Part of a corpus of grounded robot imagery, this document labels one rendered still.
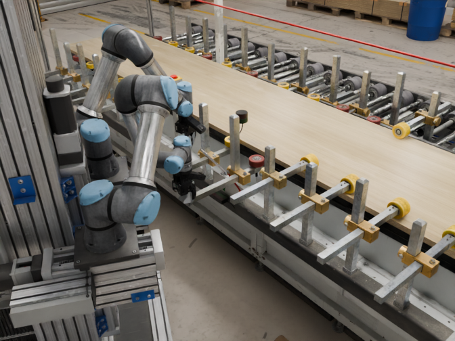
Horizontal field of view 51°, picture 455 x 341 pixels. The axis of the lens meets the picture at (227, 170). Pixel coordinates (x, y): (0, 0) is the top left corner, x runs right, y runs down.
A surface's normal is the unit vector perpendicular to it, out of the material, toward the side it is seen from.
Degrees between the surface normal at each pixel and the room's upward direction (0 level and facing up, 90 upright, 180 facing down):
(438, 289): 90
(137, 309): 0
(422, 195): 0
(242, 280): 0
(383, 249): 90
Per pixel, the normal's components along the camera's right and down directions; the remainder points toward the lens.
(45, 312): 0.24, 0.51
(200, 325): -0.03, -0.85
